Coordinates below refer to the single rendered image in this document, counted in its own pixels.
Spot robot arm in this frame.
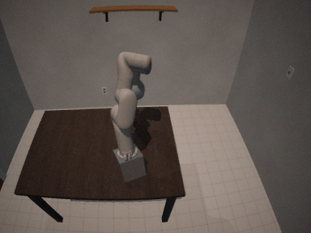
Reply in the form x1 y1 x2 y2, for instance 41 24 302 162
110 52 151 160

